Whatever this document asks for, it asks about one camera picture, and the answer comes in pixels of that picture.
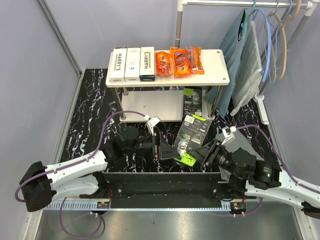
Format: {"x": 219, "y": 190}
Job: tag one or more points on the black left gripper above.
{"x": 166, "y": 152}

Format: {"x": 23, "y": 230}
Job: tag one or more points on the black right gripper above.
{"x": 207, "y": 152}

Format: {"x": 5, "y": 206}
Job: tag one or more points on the black green Gillette box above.
{"x": 191, "y": 135}
{"x": 192, "y": 101}

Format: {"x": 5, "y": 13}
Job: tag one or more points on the orange Bic razor pack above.
{"x": 164, "y": 63}

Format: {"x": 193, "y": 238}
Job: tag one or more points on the white harry's box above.
{"x": 147, "y": 64}
{"x": 132, "y": 65}
{"x": 118, "y": 63}

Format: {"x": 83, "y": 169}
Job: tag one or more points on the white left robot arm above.
{"x": 82, "y": 177}

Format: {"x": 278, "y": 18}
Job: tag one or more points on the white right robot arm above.
{"x": 299, "y": 195}

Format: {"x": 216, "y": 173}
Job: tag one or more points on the white two-tier shelf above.
{"x": 168, "y": 104}

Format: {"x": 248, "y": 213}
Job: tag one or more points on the metal clothes rack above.
{"x": 292, "y": 31}

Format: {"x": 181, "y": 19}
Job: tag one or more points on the grey hanging towel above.
{"x": 249, "y": 74}

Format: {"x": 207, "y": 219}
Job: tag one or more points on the teal hanging garment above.
{"x": 232, "y": 47}

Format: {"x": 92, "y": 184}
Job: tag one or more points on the blue clothes hanger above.
{"x": 269, "y": 39}

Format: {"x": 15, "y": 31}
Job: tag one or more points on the wooden clothes hanger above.
{"x": 279, "y": 49}

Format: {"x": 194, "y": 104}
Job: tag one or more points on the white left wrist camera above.
{"x": 151, "y": 122}

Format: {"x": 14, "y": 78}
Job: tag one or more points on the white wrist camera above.
{"x": 151, "y": 122}
{"x": 228, "y": 135}

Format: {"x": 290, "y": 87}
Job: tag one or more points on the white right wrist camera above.
{"x": 228, "y": 135}

